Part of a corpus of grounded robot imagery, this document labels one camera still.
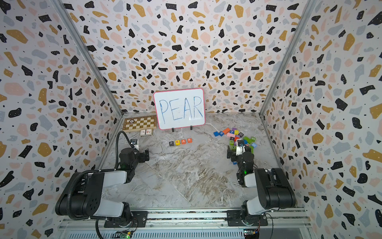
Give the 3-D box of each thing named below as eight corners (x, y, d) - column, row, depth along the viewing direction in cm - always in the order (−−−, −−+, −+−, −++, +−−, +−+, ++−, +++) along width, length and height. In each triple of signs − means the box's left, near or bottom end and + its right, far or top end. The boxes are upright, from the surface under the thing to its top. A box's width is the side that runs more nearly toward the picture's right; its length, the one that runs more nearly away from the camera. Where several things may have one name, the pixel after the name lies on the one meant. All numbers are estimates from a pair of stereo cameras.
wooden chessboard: (122, 132, 112) (120, 129, 109) (125, 120, 119) (123, 117, 117) (156, 128, 114) (155, 125, 112) (157, 117, 122) (156, 114, 119)
